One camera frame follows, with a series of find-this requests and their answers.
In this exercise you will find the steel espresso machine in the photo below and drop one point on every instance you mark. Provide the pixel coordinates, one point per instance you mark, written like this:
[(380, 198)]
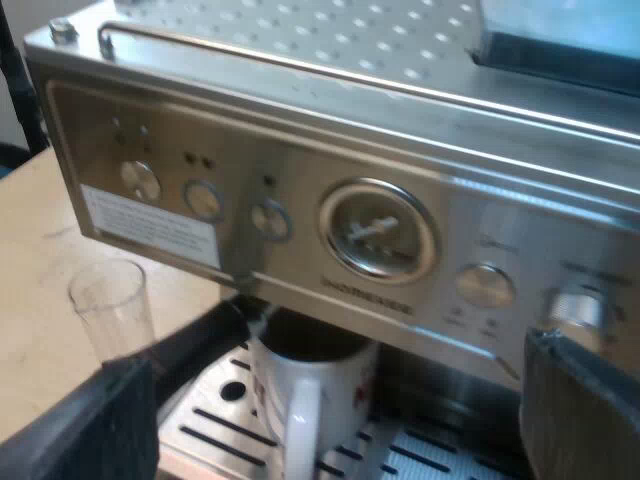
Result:
[(400, 165)]

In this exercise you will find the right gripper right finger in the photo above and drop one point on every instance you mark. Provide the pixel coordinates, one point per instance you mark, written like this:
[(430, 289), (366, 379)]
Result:
[(585, 410)]

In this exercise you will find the black tripod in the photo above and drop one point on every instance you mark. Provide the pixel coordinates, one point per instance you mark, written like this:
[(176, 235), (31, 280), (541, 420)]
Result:
[(22, 85)]

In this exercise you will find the clear measuring glass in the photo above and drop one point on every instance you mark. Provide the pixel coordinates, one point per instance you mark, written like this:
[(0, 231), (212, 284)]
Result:
[(112, 310)]

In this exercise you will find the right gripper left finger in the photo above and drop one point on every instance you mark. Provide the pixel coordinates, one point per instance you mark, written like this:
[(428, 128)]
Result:
[(85, 430)]

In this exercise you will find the white mug red black print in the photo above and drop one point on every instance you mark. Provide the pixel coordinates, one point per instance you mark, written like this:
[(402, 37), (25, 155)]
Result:
[(280, 380)]

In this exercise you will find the clear bean box dark lid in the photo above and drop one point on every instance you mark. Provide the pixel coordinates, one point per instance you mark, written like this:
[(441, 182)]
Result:
[(560, 35)]

